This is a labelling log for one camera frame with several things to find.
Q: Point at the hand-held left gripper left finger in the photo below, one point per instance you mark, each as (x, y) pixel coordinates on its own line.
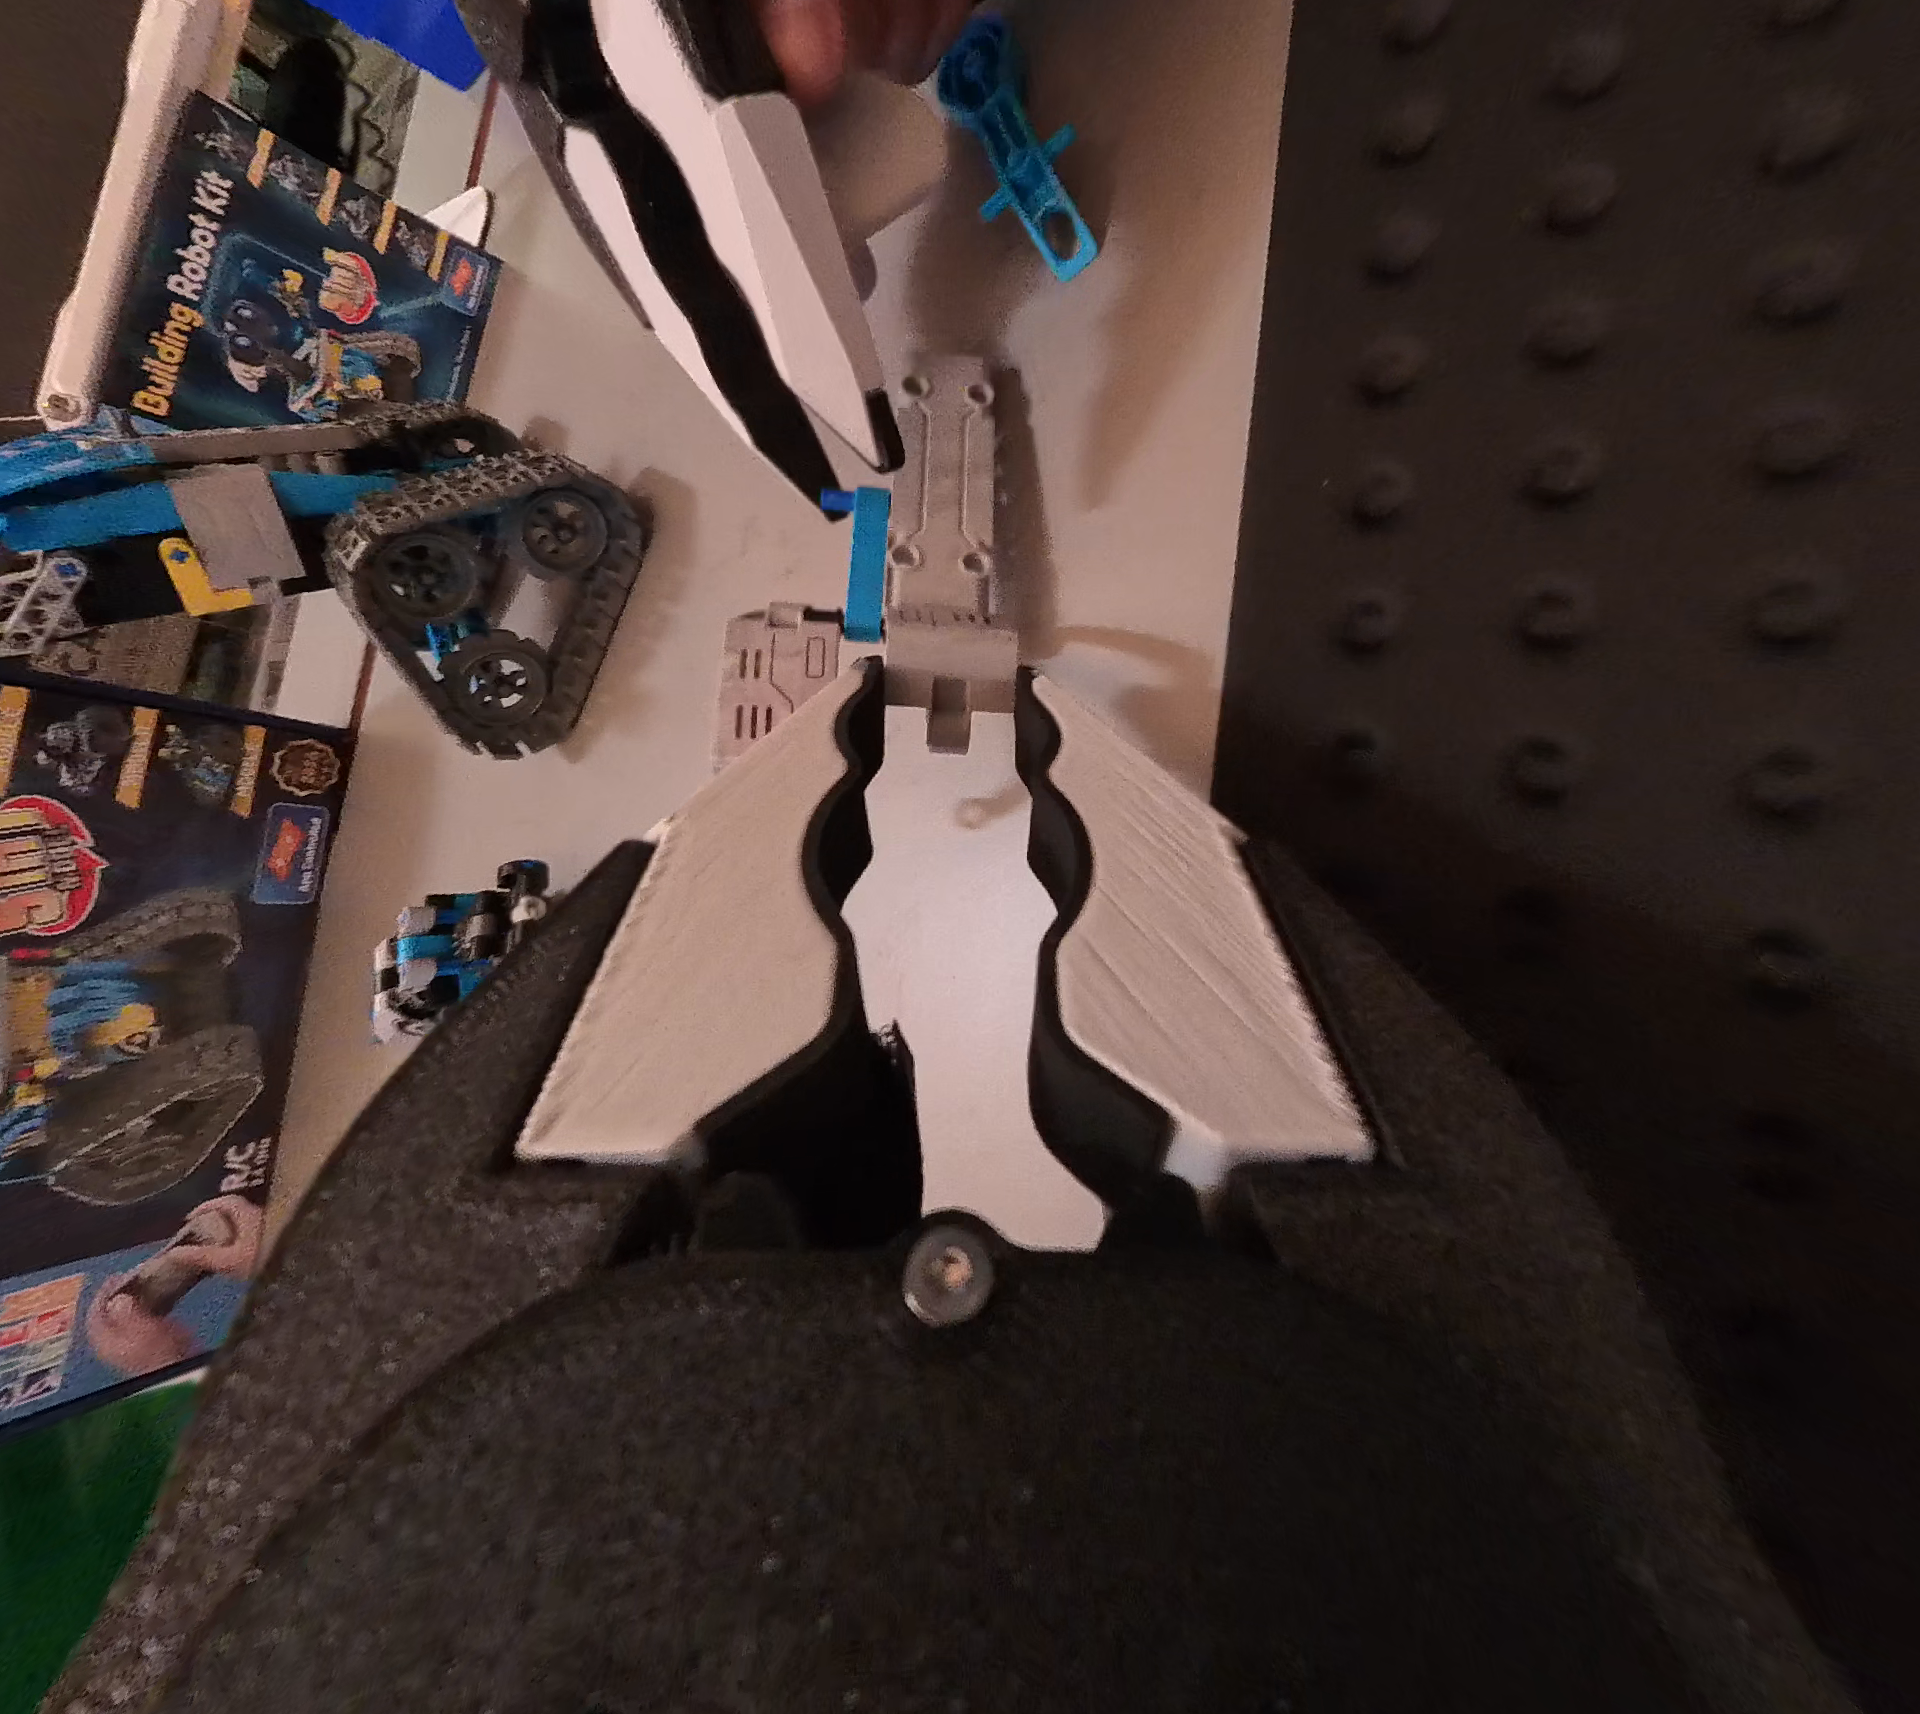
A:
(706, 995)

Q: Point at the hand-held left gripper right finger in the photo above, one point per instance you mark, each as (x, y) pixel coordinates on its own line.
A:
(1200, 980)

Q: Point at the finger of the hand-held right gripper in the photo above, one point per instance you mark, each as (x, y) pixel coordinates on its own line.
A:
(796, 244)
(677, 275)

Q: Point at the grey blue brick assembly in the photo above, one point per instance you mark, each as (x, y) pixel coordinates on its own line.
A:
(960, 500)

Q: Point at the blue tracked toy robot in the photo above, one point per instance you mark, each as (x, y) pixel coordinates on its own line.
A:
(451, 560)

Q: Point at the grey desk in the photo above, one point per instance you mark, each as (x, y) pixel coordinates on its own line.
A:
(1140, 395)

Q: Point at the white paper sheet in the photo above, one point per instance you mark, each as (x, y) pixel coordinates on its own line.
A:
(466, 220)

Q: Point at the blue racket-shaped piece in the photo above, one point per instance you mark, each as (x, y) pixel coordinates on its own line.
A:
(1021, 141)

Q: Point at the black blue motor assembly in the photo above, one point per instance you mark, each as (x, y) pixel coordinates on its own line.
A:
(451, 950)

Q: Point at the small robot kit box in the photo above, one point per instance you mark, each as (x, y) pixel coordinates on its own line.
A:
(300, 291)

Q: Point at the black perforated mat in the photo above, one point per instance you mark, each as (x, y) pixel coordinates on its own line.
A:
(1621, 695)

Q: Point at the large robot kit box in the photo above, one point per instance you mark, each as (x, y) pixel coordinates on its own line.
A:
(136, 1054)

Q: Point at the green plastic bin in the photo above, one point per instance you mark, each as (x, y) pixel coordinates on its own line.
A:
(77, 1565)

